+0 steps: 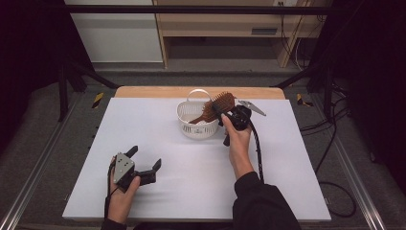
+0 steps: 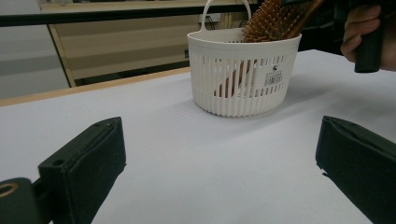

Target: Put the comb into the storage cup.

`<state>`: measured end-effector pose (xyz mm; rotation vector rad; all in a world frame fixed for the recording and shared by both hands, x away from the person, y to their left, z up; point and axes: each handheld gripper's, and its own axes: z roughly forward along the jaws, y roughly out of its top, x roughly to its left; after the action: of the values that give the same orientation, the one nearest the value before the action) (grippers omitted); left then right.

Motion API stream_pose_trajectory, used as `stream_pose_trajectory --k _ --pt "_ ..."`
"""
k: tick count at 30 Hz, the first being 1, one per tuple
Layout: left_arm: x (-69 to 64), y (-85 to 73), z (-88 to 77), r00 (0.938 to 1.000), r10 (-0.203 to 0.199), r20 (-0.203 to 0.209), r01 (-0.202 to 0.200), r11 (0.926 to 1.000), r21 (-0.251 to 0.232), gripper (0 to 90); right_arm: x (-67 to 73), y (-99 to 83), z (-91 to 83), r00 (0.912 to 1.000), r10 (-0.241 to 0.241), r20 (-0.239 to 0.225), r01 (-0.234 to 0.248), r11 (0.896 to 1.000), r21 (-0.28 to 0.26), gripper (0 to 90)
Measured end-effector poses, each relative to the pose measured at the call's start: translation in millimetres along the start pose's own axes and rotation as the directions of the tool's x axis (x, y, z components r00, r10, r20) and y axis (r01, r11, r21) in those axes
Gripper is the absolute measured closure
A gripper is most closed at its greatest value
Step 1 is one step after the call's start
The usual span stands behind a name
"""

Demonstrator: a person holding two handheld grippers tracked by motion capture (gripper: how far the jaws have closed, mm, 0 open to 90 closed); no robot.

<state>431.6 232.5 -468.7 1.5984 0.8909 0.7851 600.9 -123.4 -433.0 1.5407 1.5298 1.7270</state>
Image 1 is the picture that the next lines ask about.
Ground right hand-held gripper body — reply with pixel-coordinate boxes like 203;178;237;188
217;100;267;132

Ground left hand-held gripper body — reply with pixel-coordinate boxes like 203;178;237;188
112;151;158;194

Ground brown wooden hairbrush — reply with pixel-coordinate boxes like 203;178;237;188
188;91;237;126

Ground white plastic basket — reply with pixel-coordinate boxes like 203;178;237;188
176;88;221;140

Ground person's right hand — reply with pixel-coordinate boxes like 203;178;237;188
220;114;254;167

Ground person's left hand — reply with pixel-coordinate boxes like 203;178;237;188
107;155;142;224

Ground yellow black floor tape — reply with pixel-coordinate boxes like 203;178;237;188
91;92;105;109
296;93;314;108

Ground light wooden desk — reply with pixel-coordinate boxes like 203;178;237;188
152;0;333;69

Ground black metal stand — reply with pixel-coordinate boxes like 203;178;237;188
56;57;121;123
271;60;337;123

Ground white cabinet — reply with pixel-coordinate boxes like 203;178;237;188
64;0;164;63

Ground black curtain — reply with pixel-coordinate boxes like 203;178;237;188
305;0;406;188
0;0;97;154

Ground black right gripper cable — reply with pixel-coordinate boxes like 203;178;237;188
248;120;357;219

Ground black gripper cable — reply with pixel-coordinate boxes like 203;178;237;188
103;164;119;222
248;120;357;219

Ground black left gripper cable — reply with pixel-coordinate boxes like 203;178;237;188
103;164;119;222

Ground cables by wooden desk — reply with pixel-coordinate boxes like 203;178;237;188
277;1;325;72

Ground aluminium floor rail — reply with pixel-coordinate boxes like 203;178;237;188
310;92;388;230
0;92;84;230

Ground black floor cables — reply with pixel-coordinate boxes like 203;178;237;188
299;81;352;172

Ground black horizontal frame bar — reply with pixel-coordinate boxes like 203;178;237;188
63;4;339;15

